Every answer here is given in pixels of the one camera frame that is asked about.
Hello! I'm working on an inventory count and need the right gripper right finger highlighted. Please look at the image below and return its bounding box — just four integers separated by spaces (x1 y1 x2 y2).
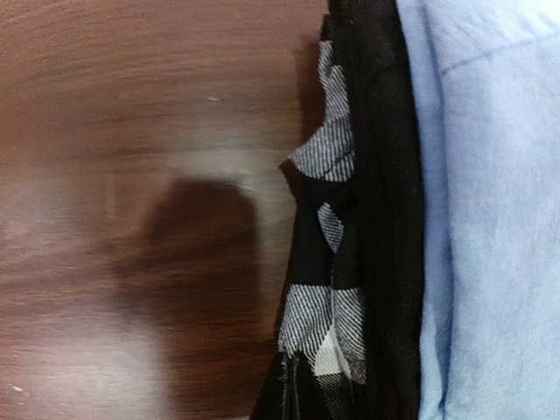
290 353 331 420

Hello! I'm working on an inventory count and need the light blue shirt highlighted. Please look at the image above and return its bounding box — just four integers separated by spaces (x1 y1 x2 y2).
397 1 559 419

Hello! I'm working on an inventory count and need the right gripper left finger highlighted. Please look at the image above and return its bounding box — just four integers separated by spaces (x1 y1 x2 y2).
249 352 291 420

